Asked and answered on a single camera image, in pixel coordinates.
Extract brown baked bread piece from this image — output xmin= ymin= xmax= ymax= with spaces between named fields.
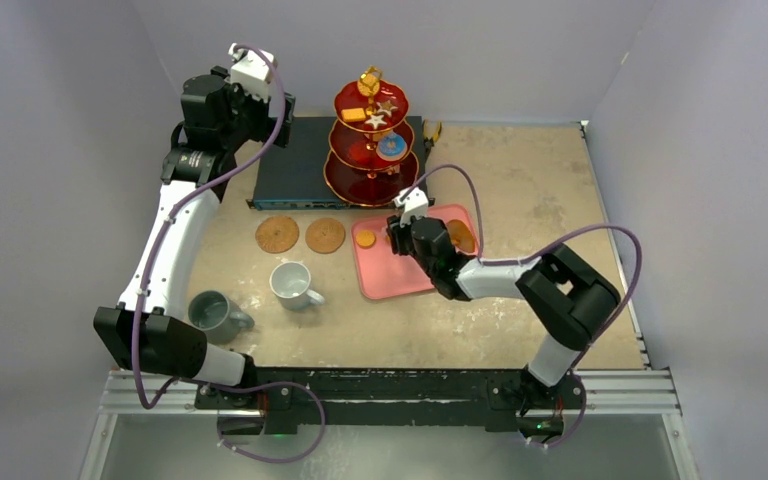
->
xmin=446 ymin=219 xmax=476 ymax=254

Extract pink serving tray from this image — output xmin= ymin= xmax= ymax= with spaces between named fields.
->
xmin=350 ymin=204 xmax=479 ymax=300

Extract round biscuit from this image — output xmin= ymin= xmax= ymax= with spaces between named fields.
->
xmin=354 ymin=230 xmax=377 ymax=249

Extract square yellow biscuit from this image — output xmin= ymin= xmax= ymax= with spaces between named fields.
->
xmin=340 ymin=107 xmax=367 ymax=123

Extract red three-tier cake stand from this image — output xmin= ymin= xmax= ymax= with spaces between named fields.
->
xmin=328 ymin=66 xmax=416 ymax=180

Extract white iced star cookie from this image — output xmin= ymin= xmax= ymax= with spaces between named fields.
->
xmin=364 ymin=114 xmax=388 ymax=130

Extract woven rattan coaster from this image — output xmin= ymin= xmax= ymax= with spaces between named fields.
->
xmin=255 ymin=215 xmax=300 ymax=254
xmin=305 ymin=217 xmax=346 ymax=254

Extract blue frosted donut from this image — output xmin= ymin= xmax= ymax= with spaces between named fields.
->
xmin=376 ymin=132 xmax=408 ymax=163

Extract round biscuit tray corner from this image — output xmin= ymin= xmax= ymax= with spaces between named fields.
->
xmin=356 ymin=73 xmax=381 ymax=98

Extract brown centred star cookie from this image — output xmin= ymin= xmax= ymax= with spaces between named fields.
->
xmin=376 ymin=100 xmax=399 ymax=117

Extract white ceramic mug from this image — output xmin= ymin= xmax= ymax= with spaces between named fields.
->
xmin=269 ymin=262 xmax=326 ymax=311

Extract grey ceramic mug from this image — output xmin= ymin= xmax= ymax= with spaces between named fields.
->
xmin=188 ymin=290 xmax=255 ymax=345

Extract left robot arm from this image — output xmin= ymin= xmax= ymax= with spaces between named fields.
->
xmin=93 ymin=65 xmax=294 ymax=409

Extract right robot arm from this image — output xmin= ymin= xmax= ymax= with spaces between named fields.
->
xmin=386 ymin=215 xmax=623 ymax=407

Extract dark network switch box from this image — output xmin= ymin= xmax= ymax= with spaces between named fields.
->
xmin=247 ymin=117 xmax=433 ymax=211

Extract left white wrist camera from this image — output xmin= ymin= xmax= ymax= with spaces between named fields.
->
xmin=228 ymin=43 xmax=277 ymax=103

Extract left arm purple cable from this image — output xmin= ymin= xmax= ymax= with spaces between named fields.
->
xmin=130 ymin=43 xmax=326 ymax=464

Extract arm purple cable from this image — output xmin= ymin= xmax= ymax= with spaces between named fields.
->
xmin=130 ymin=43 xmax=326 ymax=464
xmin=397 ymin=164 xmax=644 ymax=450

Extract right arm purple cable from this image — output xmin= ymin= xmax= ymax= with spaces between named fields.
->
xmin=397 ymin=164 xmax=644 ymax=450

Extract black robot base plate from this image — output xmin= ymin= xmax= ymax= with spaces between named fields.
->
xmin=195 ymin=366 xmax=586 ymax=436

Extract aluminium frame rail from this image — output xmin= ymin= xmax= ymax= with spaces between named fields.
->
xmin=99 ymin=368 xmax=682 ymax=417

